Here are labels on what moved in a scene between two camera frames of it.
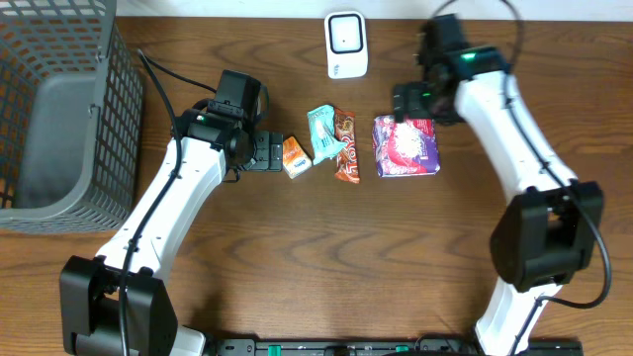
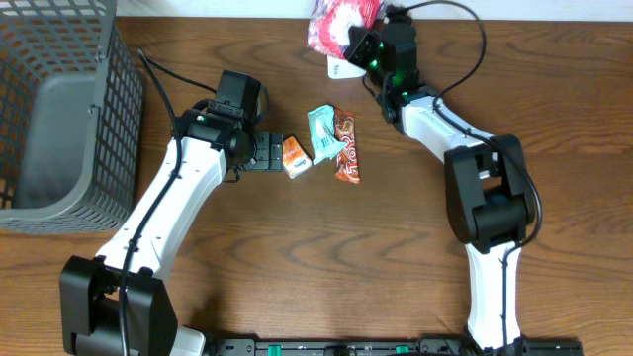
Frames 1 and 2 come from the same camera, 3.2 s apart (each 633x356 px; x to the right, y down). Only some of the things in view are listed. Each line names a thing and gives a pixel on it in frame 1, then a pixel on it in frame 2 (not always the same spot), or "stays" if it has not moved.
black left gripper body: x=268 y=151 stays
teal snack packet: x=324 y=144 stays
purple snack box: x=405 y=148 -> x=330 y=22
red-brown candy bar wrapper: x=347 y=162 stays
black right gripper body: x=422 y=101 -> x=366 y=54
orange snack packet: x=296 y=159 stays
